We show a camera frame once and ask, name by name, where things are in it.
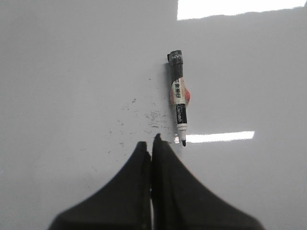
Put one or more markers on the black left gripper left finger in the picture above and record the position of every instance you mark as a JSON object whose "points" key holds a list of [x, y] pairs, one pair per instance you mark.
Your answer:
{"points": [[122, 204]]}

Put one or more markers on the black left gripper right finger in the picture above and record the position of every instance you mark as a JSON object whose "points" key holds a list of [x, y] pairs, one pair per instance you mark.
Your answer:
{"points": [[181, 202]]}

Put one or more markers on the black white whiteboard marker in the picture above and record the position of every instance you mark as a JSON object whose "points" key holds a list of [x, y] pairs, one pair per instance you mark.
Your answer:
{"points": [[179, 94]]}

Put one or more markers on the white whiteboard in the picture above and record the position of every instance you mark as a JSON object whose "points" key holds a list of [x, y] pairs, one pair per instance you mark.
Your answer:
{"points": [[82, 81]]}

